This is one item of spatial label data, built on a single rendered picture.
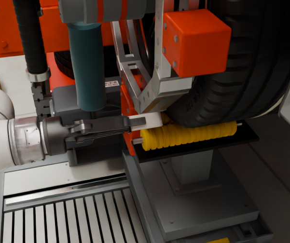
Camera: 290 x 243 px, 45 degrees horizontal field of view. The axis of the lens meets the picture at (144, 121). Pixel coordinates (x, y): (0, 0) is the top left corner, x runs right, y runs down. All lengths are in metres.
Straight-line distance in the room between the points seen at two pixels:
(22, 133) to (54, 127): 0.06
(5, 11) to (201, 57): 0.87
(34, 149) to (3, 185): 0.80
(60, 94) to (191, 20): 0.83
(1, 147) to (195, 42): 0.39
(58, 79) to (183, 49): 1.22
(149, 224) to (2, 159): 0.61
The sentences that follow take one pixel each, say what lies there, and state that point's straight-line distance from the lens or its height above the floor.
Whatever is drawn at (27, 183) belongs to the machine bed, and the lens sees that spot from 1.45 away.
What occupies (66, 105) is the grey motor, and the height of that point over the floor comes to 0.41.
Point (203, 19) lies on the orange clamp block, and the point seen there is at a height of 0.88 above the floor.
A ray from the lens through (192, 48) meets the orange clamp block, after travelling 0.51.
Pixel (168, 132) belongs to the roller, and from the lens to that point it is 0.87.
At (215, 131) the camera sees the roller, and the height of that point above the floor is 0.52.
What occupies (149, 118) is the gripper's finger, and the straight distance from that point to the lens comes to 0.73.
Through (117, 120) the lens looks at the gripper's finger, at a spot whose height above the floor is 0.67.
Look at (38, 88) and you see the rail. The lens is 1.51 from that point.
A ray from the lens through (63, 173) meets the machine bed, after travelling 1.45.
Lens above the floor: 1.07
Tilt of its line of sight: 36 degrees down
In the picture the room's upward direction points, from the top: straight up
